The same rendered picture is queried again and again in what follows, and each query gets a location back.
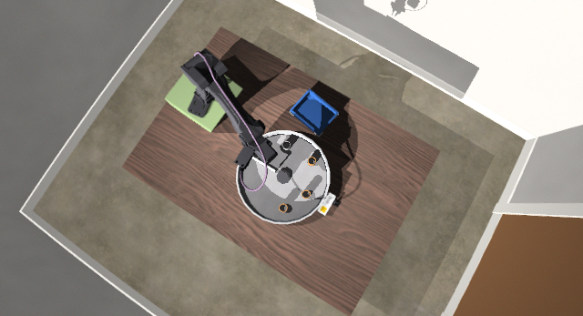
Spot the grey round turntable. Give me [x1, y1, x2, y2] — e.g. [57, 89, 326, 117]
[236, 130, 341, 224]

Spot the blue open crate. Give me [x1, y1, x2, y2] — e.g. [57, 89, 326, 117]
[290, 89, 339, 136]

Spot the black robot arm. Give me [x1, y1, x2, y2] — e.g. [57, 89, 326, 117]
[180, 48, 278, 169]

